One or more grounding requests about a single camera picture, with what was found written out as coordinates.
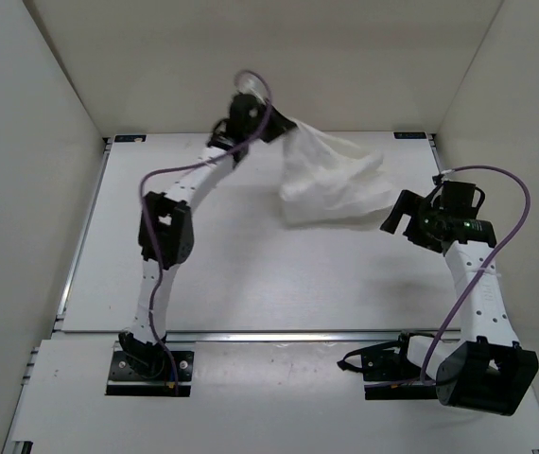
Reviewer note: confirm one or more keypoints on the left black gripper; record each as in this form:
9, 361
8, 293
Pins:
278, 123

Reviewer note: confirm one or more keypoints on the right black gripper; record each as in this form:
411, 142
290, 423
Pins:
406, 205

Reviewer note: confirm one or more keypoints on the white skirt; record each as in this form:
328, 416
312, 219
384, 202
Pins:
326, 178

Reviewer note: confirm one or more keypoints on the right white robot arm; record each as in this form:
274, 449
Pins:
487, 369

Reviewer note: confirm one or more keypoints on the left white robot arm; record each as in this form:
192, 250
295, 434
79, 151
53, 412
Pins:
169, 198

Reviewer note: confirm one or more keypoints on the right blue corner label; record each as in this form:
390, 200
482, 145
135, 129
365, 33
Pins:
409, 135

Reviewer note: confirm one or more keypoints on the blue corner label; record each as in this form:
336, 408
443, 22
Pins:
409, 135
130, 138

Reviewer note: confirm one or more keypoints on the left blue corner label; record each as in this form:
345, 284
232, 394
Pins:
130, 138

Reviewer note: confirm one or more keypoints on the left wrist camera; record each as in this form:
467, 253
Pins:
250, 84

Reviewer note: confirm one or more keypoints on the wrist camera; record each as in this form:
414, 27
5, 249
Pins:
250, 84
438, 179

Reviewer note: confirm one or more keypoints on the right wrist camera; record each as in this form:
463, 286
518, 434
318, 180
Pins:
438, 179

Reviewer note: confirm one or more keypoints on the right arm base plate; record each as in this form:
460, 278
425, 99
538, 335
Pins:
389, 376

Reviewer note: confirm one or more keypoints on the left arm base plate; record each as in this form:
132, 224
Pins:
126, 378

